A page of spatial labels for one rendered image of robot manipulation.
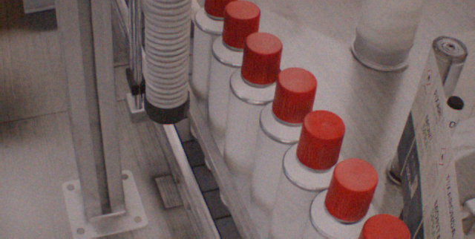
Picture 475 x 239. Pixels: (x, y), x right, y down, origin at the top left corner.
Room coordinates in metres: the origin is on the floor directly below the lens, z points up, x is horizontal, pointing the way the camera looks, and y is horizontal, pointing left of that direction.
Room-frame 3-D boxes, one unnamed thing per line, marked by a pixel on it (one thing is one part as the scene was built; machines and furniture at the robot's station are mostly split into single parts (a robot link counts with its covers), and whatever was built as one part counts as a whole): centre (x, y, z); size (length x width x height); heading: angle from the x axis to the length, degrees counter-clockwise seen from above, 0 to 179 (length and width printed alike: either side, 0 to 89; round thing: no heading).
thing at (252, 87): (0.43, -0.02, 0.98); 0.05 x 0.05 x 0.20
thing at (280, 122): (0.39, -0.04, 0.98); 0.05 x 0.05 x 0.20
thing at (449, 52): (0.48, -0.20, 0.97); 0.05 x 0.05 x 0.19
